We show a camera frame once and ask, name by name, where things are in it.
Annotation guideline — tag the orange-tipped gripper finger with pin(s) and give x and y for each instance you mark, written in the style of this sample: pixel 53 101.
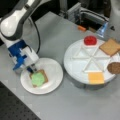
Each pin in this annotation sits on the orange-tipped gripper finger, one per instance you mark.
pixel 31 70

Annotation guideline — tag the white and blue gripper body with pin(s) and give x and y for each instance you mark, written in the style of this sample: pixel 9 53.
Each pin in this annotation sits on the white and blue gripper body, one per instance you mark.
pixel 22 55

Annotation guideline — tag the green lettuce piece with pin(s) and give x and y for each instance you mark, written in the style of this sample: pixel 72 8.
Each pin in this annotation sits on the green lettuce piece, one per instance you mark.
pixel 37 79

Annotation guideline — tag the brown toast slice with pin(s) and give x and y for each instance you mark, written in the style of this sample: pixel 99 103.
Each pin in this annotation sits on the brown toast slice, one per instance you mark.
pixel 110 47
pixel 44 74

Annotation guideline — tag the red tomato piece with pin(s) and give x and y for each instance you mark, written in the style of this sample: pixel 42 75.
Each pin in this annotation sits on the red tomato piece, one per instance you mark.
pixel 90 40

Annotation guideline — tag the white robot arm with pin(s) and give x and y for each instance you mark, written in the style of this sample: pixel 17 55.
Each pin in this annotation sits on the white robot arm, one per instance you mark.
pixel 11 31

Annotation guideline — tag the white paper plate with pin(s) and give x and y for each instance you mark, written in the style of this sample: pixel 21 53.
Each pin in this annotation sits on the white paper plate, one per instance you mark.
pixel 48 77

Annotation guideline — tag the white divided round tray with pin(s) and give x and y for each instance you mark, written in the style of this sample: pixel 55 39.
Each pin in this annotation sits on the white divided round tray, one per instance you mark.
pixel 80 60

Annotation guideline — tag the small orange block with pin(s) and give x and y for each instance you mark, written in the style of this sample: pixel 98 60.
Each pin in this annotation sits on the small orange block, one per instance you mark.
pixel 81 28

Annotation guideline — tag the yellow cheese slice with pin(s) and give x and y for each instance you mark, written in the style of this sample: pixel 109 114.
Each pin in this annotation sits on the yellow cheese slice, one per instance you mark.
pixel 96 78

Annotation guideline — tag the brown round patty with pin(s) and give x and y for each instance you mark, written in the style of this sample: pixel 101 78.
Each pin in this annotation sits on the brown round patty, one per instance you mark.
pixel 114 68

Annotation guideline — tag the grey metal frame fixture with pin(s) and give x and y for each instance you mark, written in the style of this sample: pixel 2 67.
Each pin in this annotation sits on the grey metal frame fixture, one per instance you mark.
pixel 77 14

